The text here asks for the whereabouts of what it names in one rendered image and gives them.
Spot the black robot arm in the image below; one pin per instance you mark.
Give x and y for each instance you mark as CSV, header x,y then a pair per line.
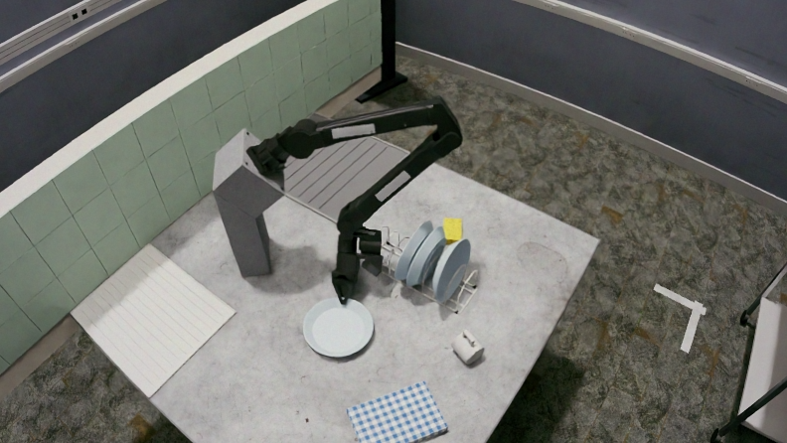
x,y
269,157

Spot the white ribbed draining mat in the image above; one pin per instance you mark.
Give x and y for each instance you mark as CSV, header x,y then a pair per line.
x,y
151,317

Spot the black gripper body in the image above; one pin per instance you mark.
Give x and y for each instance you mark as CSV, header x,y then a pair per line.
x,y
339,270

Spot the white mug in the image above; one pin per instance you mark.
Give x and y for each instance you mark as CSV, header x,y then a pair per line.
x,y
468,352

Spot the yellow sponge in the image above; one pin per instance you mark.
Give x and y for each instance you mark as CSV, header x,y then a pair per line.
x,y
452,228

